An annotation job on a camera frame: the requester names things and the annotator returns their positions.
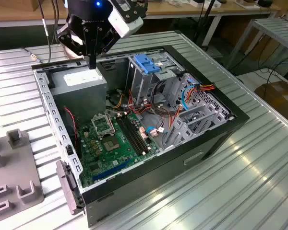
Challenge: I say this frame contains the beige board connector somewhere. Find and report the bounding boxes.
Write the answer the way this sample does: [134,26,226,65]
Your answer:
[139,126,149,141]

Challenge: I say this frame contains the light blue board wire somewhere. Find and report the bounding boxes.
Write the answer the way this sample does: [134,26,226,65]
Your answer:
[145,126,169,135]

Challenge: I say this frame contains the grey optical drive cage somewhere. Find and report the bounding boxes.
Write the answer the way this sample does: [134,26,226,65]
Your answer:
[126,51,184,106]

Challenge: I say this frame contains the blue expansion slot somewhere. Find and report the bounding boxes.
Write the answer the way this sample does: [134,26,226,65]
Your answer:
[93,159,132,182]

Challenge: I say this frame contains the black stand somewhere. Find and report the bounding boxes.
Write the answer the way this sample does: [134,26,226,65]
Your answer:
[193,0,218,46]

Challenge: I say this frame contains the red orange wire bundle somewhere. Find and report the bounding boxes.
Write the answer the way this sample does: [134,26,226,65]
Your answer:
[127,89,156,117]

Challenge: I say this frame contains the blue plastic drive latch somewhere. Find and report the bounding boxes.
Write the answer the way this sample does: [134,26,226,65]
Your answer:
[133,54,161,75]

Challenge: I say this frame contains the blue data wire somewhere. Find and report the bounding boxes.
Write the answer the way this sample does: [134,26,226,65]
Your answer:
[181,83,199,111]

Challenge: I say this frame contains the red black fan wire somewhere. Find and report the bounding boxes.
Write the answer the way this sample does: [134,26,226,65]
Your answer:
[63,107,79,147]

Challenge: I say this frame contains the black cable bundle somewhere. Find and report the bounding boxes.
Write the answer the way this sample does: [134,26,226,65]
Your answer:
[150,80,175,118]

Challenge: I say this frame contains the CPU socket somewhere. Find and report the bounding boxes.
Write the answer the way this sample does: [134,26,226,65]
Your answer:
[102,136,122,153]

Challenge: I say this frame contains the metal socket cover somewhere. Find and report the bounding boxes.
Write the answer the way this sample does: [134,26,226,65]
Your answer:
[91,114,116,139]

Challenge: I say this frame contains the grey plastic case panel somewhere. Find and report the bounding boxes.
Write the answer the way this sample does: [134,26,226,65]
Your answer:
[55,160,84,216]

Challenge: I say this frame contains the grey disk bay cage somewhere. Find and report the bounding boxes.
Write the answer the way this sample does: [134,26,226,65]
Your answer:
[162,72,236,150]

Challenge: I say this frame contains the red yellow power wire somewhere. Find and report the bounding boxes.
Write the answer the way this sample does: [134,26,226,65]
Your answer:
[168,82,216,131]

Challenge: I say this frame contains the grey power supply unit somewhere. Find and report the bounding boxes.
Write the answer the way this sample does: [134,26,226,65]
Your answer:
[49,64,108,123]

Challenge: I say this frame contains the black open PC case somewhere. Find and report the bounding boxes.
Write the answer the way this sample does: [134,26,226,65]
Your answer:
[31,44,251,228]

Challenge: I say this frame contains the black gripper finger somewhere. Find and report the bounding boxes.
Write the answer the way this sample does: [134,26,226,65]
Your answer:
[90,24,119,70]
[56,23,91,70]

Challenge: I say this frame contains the metal slat side table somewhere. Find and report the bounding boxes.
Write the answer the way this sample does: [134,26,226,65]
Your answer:
[227,18,288,70]

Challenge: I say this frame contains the cardboard box with label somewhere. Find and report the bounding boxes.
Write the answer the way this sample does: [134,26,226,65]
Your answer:
[254,80,288,120]

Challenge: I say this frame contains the black case fan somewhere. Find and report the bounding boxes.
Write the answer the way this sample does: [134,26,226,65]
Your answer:
[61,107,83,159]

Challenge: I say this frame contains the robot cable with metal connector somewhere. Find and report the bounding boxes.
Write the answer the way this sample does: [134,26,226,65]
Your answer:
[21,0,62,65]

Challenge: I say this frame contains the green motherboard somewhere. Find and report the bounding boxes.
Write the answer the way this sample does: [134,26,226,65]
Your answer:
[76,112,161,189]

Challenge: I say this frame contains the grey parts rack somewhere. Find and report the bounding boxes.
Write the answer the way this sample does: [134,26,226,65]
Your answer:
[0,128,45,226]

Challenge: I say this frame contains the black RAM slot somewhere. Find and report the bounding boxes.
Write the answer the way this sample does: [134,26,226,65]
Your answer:
[122,114,146,153]
[119,115,144,154]
[116,115,140,156]
[126,113,150,151]

